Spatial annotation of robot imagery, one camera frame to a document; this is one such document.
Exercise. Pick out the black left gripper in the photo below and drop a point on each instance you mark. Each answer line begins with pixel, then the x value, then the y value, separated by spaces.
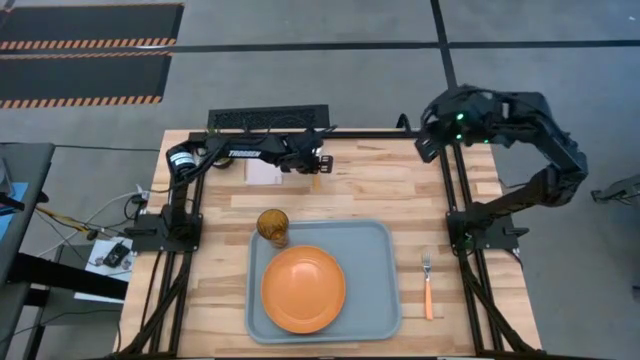
pixel 300 152

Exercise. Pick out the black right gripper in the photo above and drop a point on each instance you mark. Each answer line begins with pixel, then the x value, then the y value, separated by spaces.
pixel 457 120

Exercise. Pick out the amber glass cup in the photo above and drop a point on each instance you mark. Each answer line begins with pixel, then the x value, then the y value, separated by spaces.
pixel 273 227

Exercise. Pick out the orange plate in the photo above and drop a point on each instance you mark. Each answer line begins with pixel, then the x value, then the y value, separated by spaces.
pixel 303 290

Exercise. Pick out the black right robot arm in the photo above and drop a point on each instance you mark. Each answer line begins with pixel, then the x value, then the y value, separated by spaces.
pixel 560 165

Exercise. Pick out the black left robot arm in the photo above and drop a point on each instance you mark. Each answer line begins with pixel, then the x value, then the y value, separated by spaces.
pixel 250 150

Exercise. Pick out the grey plastic tray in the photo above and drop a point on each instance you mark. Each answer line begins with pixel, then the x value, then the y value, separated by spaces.
pixel 372 280

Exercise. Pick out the black curved clamp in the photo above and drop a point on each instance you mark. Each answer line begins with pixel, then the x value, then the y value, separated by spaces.
pixel 404 122

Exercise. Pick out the black perforated vent grille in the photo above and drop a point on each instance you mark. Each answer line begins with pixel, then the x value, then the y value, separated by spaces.
pixel 267 118

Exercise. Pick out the white paper sheet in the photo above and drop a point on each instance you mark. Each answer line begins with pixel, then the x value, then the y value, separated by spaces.
pixel 262 175

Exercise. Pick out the black tape roll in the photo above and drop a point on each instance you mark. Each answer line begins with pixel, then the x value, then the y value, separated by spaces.
pixel 224 163

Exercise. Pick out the grey office chair base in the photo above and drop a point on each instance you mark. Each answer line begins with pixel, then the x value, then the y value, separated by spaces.
pixel 620 190

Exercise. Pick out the small black handheld device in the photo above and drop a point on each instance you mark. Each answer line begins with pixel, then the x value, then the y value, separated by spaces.
pixel 116 255

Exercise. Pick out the black hazard-striped floor mat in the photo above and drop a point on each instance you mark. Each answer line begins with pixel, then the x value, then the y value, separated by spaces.
pixel 80 77
pixel 90 22

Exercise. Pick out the dark side table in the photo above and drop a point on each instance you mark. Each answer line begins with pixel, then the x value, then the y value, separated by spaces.
pixel 20 165

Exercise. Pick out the black aluminium table frame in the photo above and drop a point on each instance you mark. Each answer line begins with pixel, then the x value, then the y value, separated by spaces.
pixel 472 300

